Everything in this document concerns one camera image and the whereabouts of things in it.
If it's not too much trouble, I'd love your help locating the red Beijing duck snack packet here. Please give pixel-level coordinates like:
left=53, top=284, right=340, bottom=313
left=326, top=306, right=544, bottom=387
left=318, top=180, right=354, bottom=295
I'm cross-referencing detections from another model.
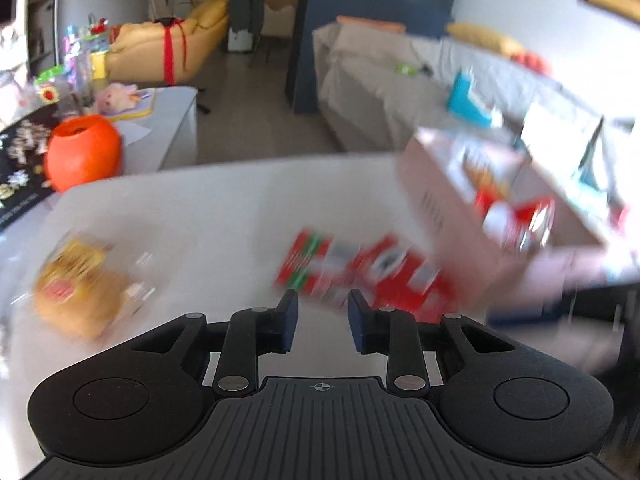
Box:
left=474, top=188, right=555, bottom=254

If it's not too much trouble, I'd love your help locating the small bread bun packet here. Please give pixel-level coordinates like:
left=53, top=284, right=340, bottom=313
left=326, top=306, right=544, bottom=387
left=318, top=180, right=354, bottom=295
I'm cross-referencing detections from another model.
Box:
left=32, top=231, right=156, bottom=340

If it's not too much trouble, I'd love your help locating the pink cardboard box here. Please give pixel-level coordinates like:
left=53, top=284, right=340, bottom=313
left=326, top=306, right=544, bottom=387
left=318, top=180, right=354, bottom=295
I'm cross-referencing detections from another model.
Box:
left=398, top=129, right=636, bottom=307

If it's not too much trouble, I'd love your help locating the white low side table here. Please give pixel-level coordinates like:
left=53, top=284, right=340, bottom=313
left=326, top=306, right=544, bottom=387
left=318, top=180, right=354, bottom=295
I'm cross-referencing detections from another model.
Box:
left=114, top=87, right=198, bottom=176

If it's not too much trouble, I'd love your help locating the blue tissue box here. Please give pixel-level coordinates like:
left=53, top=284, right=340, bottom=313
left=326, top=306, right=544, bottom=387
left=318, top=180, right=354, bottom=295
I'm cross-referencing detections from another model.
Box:
left=447, top=70, right=504, bottom=129

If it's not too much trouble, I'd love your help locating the orange round pumpkin container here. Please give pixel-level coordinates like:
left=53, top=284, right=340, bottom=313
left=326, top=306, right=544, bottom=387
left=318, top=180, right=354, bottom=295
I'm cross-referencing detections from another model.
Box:
left=44, top=115, right=122, bottom=193

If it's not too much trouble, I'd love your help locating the red cushion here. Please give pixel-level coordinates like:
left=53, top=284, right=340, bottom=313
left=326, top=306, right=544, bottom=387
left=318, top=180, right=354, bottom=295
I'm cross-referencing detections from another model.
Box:
left=511, top=51, right=551, bottom=77

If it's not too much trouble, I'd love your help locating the grey covered sofa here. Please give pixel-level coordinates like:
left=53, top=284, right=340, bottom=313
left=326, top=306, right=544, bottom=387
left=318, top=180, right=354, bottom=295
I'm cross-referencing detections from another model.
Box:
left=313, top=20, right=640, bottom=191

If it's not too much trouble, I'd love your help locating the green toy on sofa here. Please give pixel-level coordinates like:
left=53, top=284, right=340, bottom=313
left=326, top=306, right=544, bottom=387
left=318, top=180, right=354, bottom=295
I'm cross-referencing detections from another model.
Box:
left=395, top=63, right=434, bottom=77

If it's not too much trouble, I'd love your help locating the pink plush toy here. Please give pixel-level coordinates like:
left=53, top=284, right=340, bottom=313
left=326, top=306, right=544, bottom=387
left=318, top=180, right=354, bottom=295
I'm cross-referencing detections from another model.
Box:
left=94, top=82, right=140, bottom=115

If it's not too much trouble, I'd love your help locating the black plum snack bag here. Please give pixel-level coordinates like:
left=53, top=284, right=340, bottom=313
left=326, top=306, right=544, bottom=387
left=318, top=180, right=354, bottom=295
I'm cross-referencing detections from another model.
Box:
left=0, top=105, right=60, bottom=231

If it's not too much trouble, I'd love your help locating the yellow cushion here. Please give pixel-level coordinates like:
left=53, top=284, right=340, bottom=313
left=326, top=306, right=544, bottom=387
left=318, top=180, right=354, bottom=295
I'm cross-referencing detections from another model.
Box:
left=446, top=22, right=526, bottom=58

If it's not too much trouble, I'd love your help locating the yellow armchair with red ribbon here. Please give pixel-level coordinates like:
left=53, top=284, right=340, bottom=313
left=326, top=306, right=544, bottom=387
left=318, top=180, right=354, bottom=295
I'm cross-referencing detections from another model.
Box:
left=105, top=0, right=229, bottom=86

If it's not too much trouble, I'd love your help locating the colourful bottles cluster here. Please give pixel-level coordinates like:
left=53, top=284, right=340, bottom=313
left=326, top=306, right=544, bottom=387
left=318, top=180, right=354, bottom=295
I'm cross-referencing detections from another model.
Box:
left=61, top=14, right=111, bottom=106

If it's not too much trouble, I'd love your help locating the blue cabinet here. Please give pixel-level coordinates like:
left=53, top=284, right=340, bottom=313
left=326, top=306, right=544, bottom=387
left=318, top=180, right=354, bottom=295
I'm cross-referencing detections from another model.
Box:
left=285, top=0, right=454, bottom=115

